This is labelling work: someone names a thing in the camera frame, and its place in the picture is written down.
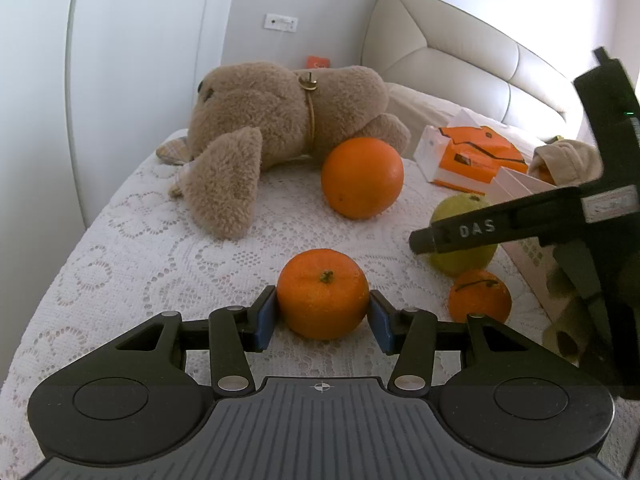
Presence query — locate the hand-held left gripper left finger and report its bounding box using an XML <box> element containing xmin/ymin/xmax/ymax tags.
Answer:
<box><xmin>114</xmin><ymin>284</ymin><xmax>280</xmax><ymax>397</ymax></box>

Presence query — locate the white lace bedspread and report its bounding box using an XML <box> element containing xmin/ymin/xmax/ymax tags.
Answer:
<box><xmin>0</xmin><ymin>127</ymin><xmax>640</xmax><ymax>461</ymax></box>

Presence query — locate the green apple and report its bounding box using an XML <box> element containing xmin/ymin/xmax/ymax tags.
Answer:
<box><xmin>430</xmin><ymin>194</ymin><xmax>500</xmax><ymax>277</ymax></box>

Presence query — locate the pink cardboard box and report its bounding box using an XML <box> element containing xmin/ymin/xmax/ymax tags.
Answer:
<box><xmin>492</xmin><ymin>166</ymin><xmax>576</xmax><ymax>322</ymax></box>

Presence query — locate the orange and white box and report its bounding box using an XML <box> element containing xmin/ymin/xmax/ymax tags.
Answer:
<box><xmin>414</xmin><ymin>125</ymin><xmax>530</xmax><ymax>196</ymax></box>

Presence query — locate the brown plush teddy bear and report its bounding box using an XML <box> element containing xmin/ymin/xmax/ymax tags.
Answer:
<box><xmin>156</xmin><ymin>61</ymin><xmax>412</xmax><ymax>241</ymax></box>

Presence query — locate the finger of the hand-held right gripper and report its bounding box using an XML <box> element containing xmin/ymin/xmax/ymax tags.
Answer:
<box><xmin>552</xmin><ymin>237</ymin><xmax>624</xmax><ymax>382</ymax></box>
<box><xmin>408</xmin><ymin>187</ymin><xmax>589</xmax><ymax>257</ymax></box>

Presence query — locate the medium orange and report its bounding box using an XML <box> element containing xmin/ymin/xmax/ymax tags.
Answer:
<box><xmin>448</xmin><ymin>269</ymin><xmax>513</xmax><ymax>325</ymax></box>

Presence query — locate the beige cloth garment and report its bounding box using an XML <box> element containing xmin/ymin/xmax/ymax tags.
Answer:
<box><xmin>530</xmin><ymin>140</ymin><xmax>609</xmax><ymax>187</ymax></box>

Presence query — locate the white wall socket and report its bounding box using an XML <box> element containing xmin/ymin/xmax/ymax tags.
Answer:
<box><xmin>264</xmin><ymin>13</ymin><xmax>299</xmax><ymax>32</ymax></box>

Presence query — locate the beige pillow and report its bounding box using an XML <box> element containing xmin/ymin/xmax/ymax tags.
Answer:
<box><xmin>385</xmin><ymin>82</ymin><xmax>547</xmax><ymax>161</ymax></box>

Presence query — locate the beige padded headboard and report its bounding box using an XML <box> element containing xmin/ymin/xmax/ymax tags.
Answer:
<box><xmin>360</xmin><ymin>0</ymin><xmax>587</xmax><ymax>141</ymax></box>

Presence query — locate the large orange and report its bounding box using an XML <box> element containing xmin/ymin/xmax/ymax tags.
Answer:
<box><xmin>320</xmin><ymin>137</ymin><xmax>405</xmax><ymax>220</ymax></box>

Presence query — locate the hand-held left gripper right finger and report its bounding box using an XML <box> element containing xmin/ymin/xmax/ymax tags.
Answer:
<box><xmin>369</xmin><ymin>290</ymin><xmax>532</xmax><ymax>397</ymax></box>

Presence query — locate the small mandarin with stem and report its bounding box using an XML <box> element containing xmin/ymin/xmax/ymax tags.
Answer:
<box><xmin>276</xmin><ymin>248</ymin><xmax>370</xmax><ymax>341</ymax></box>

